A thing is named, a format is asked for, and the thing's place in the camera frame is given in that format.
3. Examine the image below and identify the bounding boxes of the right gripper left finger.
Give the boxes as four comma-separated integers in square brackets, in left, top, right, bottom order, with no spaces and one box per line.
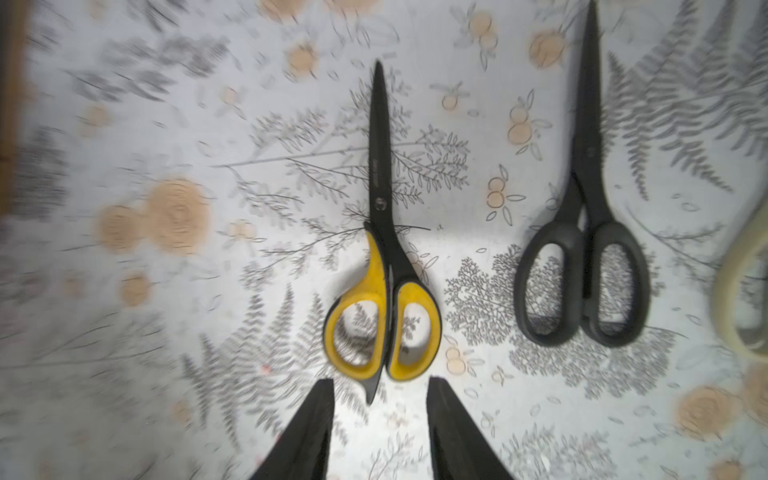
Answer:
[250,379,335,480]

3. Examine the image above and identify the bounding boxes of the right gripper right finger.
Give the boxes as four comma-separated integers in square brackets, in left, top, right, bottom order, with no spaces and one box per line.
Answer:
[426,376,514,480]

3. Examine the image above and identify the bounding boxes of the beige handled scissors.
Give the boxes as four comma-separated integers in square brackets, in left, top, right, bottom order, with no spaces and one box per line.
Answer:
[710,202,767,364]

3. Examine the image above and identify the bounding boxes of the wooden three tier shelf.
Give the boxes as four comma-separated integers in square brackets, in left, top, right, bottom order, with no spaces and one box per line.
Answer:
[1,0,29,216]

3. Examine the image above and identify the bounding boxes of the floral table mat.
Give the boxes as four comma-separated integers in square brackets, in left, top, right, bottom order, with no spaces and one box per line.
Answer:
[1,1,767,479]

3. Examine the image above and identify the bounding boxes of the yellow black handled scissors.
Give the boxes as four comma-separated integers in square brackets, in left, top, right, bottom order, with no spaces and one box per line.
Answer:
[323,61,442,405]

